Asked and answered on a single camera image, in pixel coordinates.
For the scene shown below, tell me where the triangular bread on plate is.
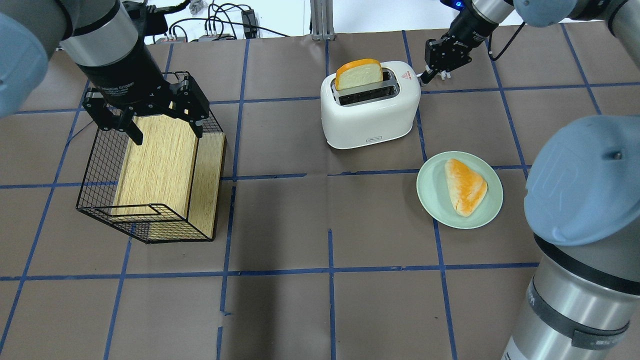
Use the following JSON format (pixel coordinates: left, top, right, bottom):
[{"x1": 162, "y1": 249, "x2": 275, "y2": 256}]
[{"x1": 445, "y1": 158, "x2": 489, "y2": 218}]

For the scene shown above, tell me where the black power adapter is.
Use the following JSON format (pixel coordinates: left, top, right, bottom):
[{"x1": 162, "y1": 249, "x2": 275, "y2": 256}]
[{"x1": 241, "y1": 9, "x2": 259, "y2": 39}]

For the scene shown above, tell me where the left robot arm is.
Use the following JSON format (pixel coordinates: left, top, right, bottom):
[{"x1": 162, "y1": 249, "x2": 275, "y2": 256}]
[{"x1": 0, "y1": 0, "x2": 210, "y2": 145}]

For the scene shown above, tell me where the toast slice in toaster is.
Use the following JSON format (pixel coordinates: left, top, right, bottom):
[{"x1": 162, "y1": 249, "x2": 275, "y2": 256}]
[{"x1": 334, "y1": 58, "x2": 383, "y2": 91}]

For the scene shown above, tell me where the light green round plate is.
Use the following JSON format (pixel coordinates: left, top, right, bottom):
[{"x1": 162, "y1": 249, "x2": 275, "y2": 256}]
[{"x1": 416, "y1": 151, "x2": 504, "y2": 230}]

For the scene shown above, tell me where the black wire basket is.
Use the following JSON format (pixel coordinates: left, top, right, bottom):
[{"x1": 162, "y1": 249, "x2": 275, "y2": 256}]
[{"x1": 76, "y1": 71, "x2": 226, "y2": 244}]

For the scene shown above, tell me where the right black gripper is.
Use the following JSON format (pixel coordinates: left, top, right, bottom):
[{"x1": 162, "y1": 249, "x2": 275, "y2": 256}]
[{"x1": 419, "y1": 10, "x2": 493, "y2": 85}]

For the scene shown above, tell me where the aluminium frame post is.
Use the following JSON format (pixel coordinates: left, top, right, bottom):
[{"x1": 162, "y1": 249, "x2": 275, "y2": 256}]
[{"x1": 310, "y1": 0, "x2": 336, "y2": 41}]

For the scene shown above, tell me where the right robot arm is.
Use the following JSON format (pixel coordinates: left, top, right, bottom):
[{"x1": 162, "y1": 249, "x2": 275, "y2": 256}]
[{"x1": 420, "y1": 0, "x2": 640, "y2": 360}]

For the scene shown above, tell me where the white two-slot toaster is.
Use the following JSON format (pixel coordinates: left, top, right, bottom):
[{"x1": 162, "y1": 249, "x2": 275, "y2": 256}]
[{"x1": 320, "y1": 61, "x2": 421, "y2": 150}]

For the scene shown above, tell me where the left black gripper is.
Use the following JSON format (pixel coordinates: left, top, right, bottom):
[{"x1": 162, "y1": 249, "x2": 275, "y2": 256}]
[{"x1": 80, "y1": 42, "x2": 210, "y2": 146}]

